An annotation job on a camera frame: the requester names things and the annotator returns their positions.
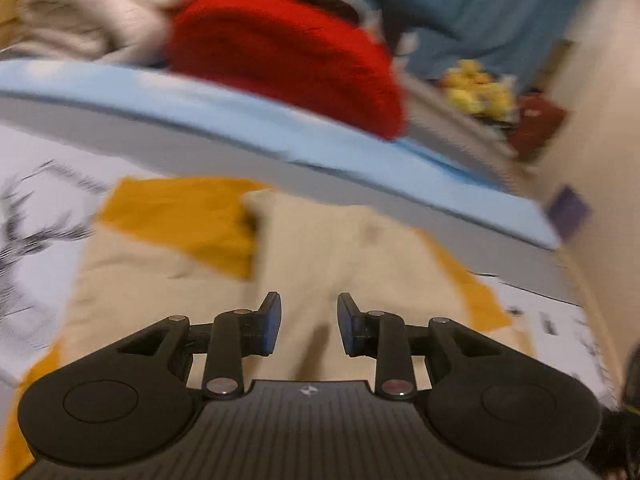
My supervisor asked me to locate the beige and mustard garment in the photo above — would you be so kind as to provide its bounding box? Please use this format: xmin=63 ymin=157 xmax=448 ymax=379
xmin=0 ymin=174 xmax=536 ymax=480

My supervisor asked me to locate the purple box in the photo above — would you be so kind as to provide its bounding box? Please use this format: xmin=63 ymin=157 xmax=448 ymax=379
xmin=547 ymin=185 xmax=592 ymax=242

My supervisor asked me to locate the light blue quilt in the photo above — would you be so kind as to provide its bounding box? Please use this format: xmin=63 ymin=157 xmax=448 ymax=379
xmin=1 ymin=58 xmax=560 ymax=249

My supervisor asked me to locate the dark red bag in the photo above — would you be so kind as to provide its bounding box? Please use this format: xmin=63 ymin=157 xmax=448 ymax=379
xmin=508 ymin=92 xmax=568 ymax=162

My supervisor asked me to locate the yellow plush toy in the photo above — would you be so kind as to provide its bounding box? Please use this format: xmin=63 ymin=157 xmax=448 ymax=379
xmin=437 ymin=60 xmax=518 ymax=122

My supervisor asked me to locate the red knitted sweater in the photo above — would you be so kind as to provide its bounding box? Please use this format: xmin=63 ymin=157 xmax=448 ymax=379
xmin=167 ymin=0 xmax=404 ymax=140

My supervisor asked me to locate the teal blue curtain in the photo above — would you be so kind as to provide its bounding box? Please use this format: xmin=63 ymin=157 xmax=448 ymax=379
xmin=373 ymin=0 xmax=582 ymax=90

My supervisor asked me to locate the cream folded blanket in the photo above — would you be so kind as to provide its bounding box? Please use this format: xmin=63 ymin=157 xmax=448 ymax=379
xmin=3 ymin=0 xmax=190 ymax=65

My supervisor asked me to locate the wooden bed frame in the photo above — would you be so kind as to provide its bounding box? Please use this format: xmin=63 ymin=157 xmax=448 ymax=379
xmin=399 ymin=72 xmax=624 ymax=398

